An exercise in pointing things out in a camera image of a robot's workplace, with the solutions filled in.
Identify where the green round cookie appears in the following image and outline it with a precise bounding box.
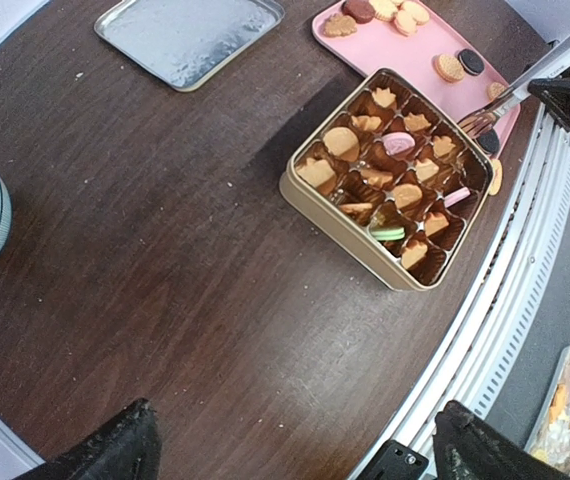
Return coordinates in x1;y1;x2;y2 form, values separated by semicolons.
369;227;405;242

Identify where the pink plastic tray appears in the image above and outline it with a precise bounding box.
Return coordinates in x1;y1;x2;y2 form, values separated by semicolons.
312;2;508;120

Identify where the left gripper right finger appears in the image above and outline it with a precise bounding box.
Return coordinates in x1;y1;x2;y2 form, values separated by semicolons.
433;400;565;480

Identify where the black sandwich cookie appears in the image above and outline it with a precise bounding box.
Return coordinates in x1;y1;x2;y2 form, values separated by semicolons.
476;129;501;155
457;49;485;76

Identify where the metal tongs white handle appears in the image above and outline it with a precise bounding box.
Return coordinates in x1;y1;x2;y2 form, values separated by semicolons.
458;35;570;139

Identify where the black sandwich cookie bottom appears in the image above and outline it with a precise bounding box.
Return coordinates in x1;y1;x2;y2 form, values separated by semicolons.
476;129;501;155

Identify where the pink round cookie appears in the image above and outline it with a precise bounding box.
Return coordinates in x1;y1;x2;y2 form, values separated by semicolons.
381;132;416;157
443;187;471;208

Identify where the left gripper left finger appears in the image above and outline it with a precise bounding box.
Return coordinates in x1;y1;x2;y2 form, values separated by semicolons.
20;398;161;479

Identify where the plain round tan cookie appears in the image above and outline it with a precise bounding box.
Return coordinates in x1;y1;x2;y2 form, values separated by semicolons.
322;127;360;162

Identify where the clock face round cookie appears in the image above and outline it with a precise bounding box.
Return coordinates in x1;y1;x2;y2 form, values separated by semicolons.
488;158;503;196

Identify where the silver tin lid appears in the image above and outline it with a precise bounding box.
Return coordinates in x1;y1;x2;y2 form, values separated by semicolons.
94;0;285;93

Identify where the brown chocolate round cookie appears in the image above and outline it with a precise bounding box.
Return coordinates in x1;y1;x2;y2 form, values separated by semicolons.
341;0;376;24

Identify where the gold cookie tin box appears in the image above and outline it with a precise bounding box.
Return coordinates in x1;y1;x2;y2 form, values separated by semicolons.
279;68;493;291

